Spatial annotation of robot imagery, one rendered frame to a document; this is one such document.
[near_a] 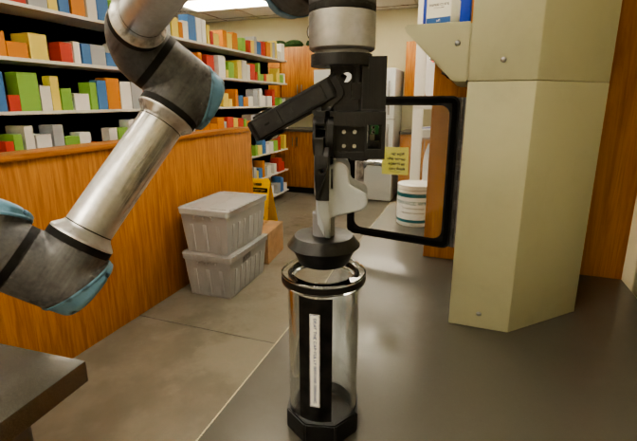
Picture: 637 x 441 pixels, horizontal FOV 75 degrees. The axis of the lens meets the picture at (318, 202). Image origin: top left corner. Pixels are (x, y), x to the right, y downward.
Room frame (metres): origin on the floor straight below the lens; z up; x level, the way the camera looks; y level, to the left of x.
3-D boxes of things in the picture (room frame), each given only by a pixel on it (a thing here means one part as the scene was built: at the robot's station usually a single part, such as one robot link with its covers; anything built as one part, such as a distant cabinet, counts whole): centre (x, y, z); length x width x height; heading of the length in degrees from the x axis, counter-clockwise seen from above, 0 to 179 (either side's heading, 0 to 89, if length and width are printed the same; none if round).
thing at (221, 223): (3.04, 0.70, 0.49); 0.60 x 0.42 x 0.33; 160
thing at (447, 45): (0.94, -0.26, 1.46); 0.32 x 0.12 x 0.10; 160
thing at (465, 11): (1.03, -0.29, 1.55); 0.10 x 0.10 x 0.09; 70
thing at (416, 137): (1.14, -0.22, 1.19); 0.30 x 0.01 x 0.40; 61
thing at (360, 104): (0.50, -0.03, 1.37); 0.09 x 0.08 x 0.12; 84
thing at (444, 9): (0.89, -0.25, 1.54); 0.05 x 0.05 x 0.06; 54
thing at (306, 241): (0.50, -0.01, 1.21); 0.09 x 0.09 x 0.07
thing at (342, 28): (0.51, -0.03, 1.45); 0.08 x 0.08 x 0.05
